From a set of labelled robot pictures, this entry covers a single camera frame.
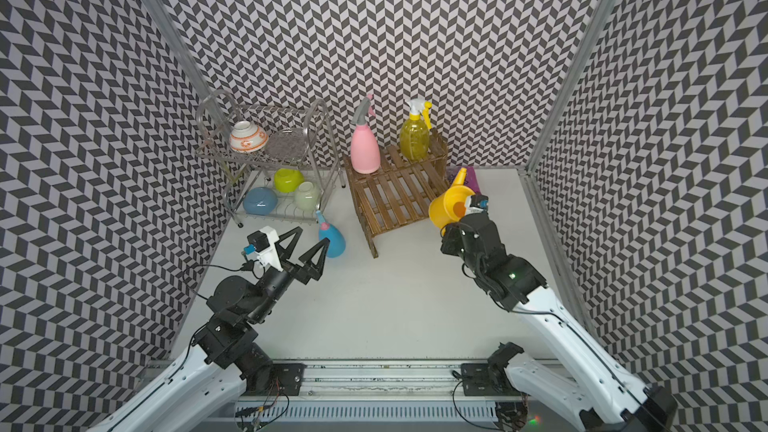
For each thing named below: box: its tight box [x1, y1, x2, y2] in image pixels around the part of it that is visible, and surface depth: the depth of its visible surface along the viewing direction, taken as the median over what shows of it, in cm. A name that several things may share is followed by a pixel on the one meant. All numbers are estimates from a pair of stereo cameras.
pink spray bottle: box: [350, 93, 381, 174], surface depth 78 cm
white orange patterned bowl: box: [229, 120, 269, 153], surface depth 87 cm
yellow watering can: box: [428, 168, 475, 235], surface depth 72 cm
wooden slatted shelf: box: [343, 129, 449, 259], surface depth 92 cm
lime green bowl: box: [274, 168, 305, 193], surface depth 107 cm
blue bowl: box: [243, 187, 278, 216], surface depth 101 cm
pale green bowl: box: [295, 181, 321, 211], surface depth 101 cm
